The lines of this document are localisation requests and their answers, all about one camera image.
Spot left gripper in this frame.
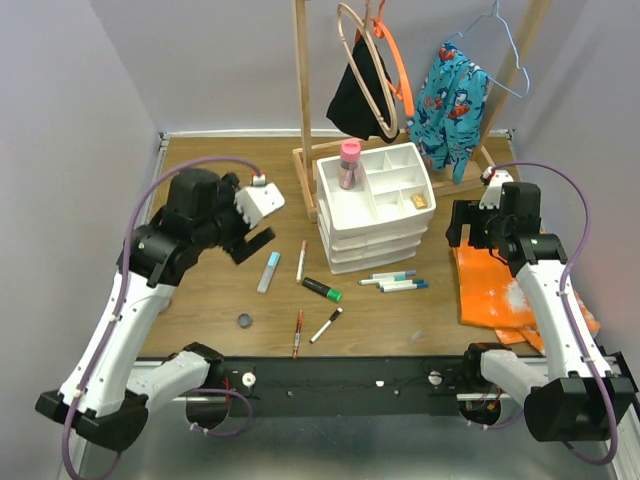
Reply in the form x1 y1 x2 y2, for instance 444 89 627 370
194 171 276 262

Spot blue cap clear tube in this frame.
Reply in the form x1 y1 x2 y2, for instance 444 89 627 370
256 251 281 294

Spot pink cap white marker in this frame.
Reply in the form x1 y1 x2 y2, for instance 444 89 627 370
295 240 308 284

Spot small dark round tin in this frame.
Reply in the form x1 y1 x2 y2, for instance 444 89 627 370
236 313 253 329

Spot black green highlighter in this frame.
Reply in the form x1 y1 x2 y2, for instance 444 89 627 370
301 277 343 303

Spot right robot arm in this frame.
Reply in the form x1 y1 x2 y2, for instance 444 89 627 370
446 181 636 444

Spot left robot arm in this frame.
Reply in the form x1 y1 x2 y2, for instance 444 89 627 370
35 168 285 453

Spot small yellow eraser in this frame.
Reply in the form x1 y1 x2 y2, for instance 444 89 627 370
412 195 427 209

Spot white plastic drawer organizer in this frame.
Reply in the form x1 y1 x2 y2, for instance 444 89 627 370
316 143 436 275

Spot orange white tie-dye cloth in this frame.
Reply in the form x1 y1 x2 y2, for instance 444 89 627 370
452 238 601 357

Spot red pen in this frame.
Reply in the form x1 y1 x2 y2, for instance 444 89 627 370
292 309 304 359

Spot blue fish print garment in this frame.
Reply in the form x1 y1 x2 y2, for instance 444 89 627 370
407 42 489 184

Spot purple cap marker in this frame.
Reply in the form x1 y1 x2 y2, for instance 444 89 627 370
369 270 417 279

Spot blue cap marker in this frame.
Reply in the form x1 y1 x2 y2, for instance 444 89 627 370
380 283 429 293

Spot black cap white marker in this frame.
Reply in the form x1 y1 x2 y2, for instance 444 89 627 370
309 307 344 344

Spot teal cap marker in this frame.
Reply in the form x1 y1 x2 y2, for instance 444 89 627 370
358 275 411 286

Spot wooden clothes rack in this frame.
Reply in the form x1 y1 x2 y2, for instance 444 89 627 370
292 1 552 223

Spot pink lid pencil tube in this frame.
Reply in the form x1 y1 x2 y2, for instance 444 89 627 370
339 139 361 190

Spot black shorts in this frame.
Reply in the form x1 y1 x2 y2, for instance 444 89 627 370
326 38 399 144

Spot orange plastic hanger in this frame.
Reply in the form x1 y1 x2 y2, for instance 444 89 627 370
354 0 417 121

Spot beige wooden hanger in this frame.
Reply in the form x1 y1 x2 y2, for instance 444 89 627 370
336 0 400 144

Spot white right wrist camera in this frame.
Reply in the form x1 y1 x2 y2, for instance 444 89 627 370
479 167 513 210

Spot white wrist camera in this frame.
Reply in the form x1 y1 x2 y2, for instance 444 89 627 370
234 173 285 229
479 167 513 210

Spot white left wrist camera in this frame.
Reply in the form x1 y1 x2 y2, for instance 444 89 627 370
234 173 285 229

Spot blue wire hanger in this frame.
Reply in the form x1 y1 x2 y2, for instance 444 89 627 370
446 0 531 100

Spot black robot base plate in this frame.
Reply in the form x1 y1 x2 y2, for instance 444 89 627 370
164 355 536 431

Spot aluminium frame rails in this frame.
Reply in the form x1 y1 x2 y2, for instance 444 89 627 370
59 130 640 480

